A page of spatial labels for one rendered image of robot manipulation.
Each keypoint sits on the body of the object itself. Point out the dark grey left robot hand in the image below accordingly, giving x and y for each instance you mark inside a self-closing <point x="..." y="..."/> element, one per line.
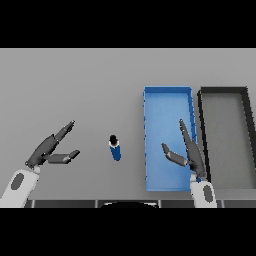
<point x="45" y="149"/>

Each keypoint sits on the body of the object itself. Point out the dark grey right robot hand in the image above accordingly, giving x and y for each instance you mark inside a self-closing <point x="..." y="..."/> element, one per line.
<point x="195" y="156"/>

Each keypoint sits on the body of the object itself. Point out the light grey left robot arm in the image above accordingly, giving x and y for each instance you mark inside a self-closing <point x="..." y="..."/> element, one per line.
<point x="18" y="187"/>

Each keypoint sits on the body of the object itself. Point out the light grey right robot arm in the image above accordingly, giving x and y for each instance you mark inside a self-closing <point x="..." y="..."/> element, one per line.
<point x="203" y="194"/>

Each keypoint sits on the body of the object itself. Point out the blue rectangular bin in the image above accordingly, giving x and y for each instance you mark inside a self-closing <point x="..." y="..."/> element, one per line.
<point x="168" y="136"/>

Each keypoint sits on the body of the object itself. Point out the dark grey rectangular bin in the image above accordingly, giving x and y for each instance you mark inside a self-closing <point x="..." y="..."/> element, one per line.
<point x="228" y="136"/>

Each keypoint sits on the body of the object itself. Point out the blue pipe with dark end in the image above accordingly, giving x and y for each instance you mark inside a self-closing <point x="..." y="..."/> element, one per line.
<point x="115" y="148"/>

